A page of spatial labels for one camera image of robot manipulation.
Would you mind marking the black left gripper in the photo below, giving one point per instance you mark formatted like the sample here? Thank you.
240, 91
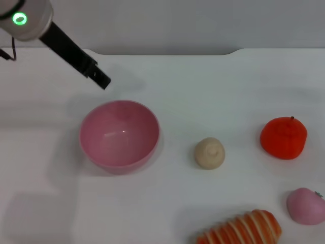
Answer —
68, 49

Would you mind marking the pink plastic bowl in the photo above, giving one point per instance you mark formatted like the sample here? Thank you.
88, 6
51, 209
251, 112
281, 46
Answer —
119, 137

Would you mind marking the pink peach toy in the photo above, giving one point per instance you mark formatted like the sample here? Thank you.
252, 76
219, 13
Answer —
304, 207

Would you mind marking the orange white striped bread toy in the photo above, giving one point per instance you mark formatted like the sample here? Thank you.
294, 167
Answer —
241, 227

